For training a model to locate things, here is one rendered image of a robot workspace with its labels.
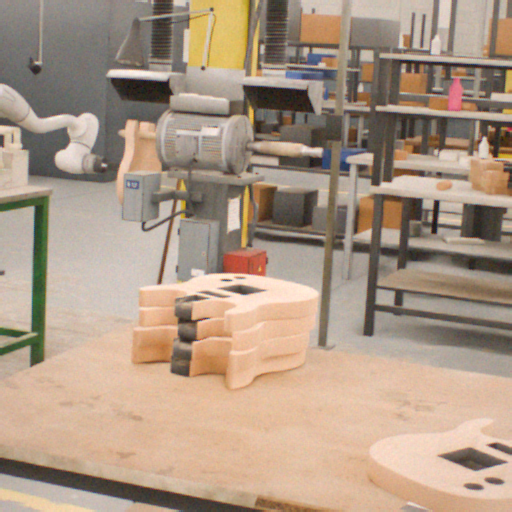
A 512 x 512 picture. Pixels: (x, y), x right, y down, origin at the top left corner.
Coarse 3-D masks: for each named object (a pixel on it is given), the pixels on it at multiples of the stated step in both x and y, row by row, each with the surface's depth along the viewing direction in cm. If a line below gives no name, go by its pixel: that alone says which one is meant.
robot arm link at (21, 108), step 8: (0, 88) 501; (8, 88) 503; (0, 96) 500; (8, 96) 502; (16, 96) 506; (0, 104) 502; (8, 104) 503; (16, 104) 505; (24, 104) 510; (0, 112) 507; (8, 112) 506; (16, 112) 508; (24, 112) 511; (16, 120) 512
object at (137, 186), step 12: (132, 180) 498; (144, 180) 497; (156, 180) 506; (132, 192) 499; (144, 192) 498; (132, 204) 500; (144, 204) 499; (156, 204) 509; (132, 216) 500; (144, 216) 501; (156, 216) 511; (168, 216) 511; (144, 228) 512
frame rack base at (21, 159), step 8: (8, 152) 568; (16, 152) 570; (24, 152) 577; (8, 160) 568; (16, 160) 571; (24, 160) 578; (8, 168) 569; (16, 168) 572; (24, 168) 579; (16, 176) 573; (24, 176) 580; (16, 184) 574; (24, 184) 581
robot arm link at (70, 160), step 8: (72, 144) 553; (80, 144) 553; (64, 152) 553; (72, 152) 551; (80, 152) 551; (88, 152) 555; (56, 160) 554; (64, 160) 551; (72, 160) 550; (80, 160) 549; (64, 168) 553; (72, 168) 551; (80, 168) 550
